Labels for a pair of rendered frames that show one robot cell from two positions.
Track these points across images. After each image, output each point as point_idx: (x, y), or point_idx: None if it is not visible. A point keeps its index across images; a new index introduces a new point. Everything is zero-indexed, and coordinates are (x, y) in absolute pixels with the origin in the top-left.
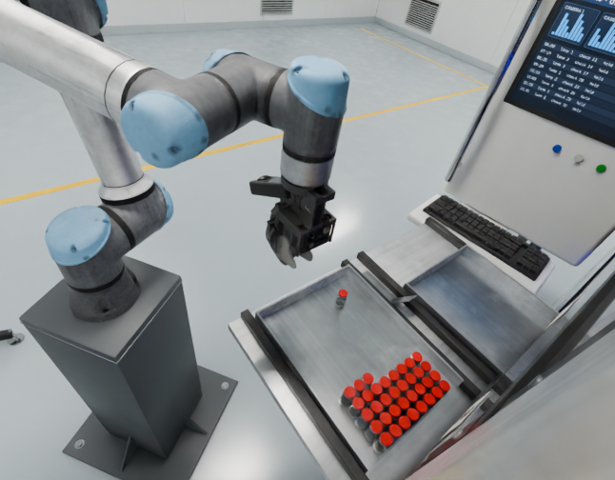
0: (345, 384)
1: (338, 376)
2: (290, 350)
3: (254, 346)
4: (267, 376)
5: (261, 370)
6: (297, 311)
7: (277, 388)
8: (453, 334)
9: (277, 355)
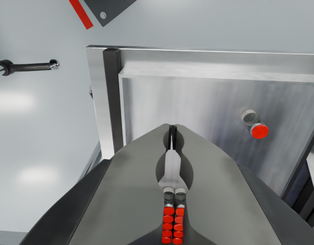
0: (169, 181)
1: (168, 174)
2: (142, 129)
3: (106, 99)
4: (103, 135)
5: (99, 127)
6: (187, 90)
7: (107, 149)
8: (308, 216)
9: (119, 134)
